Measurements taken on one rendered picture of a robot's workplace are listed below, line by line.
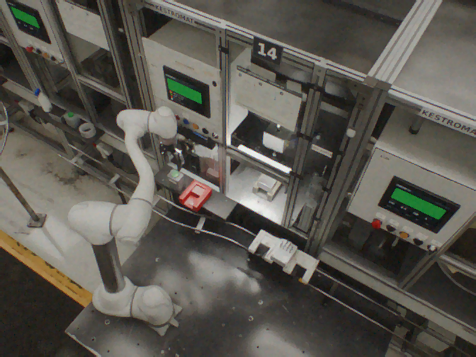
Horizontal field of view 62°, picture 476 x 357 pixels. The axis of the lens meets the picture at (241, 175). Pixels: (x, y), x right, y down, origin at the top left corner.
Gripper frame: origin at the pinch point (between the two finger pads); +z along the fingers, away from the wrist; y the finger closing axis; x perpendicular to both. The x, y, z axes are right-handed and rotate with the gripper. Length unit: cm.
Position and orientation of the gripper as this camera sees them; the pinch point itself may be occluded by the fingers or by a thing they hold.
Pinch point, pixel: (173, 163)
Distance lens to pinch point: 226.4
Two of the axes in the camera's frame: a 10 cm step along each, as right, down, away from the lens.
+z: -0.3, 5.9, 8.1
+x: -5.3, 6.7, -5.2
